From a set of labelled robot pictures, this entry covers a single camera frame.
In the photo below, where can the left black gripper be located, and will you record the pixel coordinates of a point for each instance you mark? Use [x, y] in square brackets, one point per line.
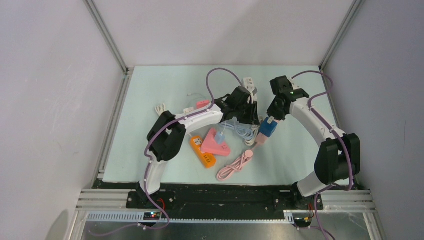
[252, 117]

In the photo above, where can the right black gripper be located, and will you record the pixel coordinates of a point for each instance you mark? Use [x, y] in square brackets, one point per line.
[271, 112]

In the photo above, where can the blue cube socket adapter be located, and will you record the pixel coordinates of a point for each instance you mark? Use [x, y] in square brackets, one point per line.
[267, 129]

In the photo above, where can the pink square plug adapter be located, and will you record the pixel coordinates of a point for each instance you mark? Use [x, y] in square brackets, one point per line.
[201, 104]

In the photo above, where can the pink triangular power strip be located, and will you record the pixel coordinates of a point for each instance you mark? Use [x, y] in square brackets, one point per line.
[210, 145]

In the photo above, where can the pink power strip with cable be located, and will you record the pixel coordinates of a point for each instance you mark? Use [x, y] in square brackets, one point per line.
[226, 172]

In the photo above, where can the white square plug adapter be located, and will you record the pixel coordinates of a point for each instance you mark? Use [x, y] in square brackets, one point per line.
[270, 119]

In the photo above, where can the white power strip with cable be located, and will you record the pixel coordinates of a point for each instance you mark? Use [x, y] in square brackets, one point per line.
[253, 131]

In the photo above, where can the white cube socket adapter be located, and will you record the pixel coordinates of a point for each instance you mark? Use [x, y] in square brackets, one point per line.
[188, 110]

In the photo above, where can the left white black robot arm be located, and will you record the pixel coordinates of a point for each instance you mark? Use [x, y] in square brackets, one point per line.
[166, 137]

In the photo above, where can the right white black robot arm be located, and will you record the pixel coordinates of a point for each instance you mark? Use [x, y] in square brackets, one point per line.
[338, 156]

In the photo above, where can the aluminium frame rail front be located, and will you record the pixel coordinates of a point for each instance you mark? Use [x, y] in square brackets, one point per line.
[333, 201]

